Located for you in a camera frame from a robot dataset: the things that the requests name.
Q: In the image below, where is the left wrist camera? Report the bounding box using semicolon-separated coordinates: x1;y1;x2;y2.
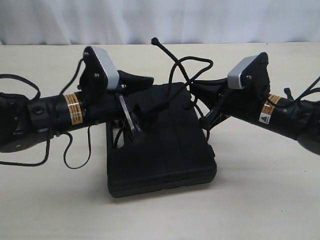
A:
79;45;120;95

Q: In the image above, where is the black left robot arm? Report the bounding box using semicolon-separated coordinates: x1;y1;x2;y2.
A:
0;70;154;153

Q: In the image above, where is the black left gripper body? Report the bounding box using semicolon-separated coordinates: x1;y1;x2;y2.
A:
79;90;144;144

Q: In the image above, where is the black braided rope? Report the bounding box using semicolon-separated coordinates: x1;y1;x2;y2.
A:
112;37;215;151

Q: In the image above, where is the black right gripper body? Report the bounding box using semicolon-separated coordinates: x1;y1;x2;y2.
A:
198;88;265;130

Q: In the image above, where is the white backdrop curtain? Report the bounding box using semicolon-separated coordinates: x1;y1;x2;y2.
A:
0;0;320;45

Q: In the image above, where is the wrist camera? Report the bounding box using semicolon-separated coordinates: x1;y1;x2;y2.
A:
227;52;270;97
79;45;120;95

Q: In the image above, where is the black plastic tool case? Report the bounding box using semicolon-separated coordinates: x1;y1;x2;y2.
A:
106;89;217;198

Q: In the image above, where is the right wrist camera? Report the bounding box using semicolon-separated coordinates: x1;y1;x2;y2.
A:
227;52;270;97

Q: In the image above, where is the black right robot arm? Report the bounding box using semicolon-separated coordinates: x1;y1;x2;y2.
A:
190;79;320;155

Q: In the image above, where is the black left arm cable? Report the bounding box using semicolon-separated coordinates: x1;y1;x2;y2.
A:
0;58;93;170

